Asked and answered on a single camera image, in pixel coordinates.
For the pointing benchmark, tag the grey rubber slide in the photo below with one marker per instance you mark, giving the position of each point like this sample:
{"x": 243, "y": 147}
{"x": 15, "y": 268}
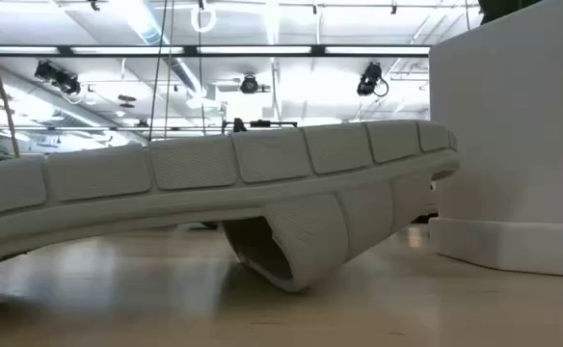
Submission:
{"x": 190, "y": 164}

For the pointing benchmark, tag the black ceiling spotlight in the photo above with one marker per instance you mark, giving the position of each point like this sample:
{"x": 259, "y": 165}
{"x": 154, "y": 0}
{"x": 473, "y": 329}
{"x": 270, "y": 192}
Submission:
{"x": 249, "y": 85}
{"x": 369, "y": 79}
{"x": 57, "y": 77}

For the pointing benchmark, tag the long light bar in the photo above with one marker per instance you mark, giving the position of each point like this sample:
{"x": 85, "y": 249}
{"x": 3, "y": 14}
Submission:
{"x": 190, "y": 50}

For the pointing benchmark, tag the white plant pot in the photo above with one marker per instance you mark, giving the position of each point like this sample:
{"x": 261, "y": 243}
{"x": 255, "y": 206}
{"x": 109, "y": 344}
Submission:
{"x": 503, "y": 144}

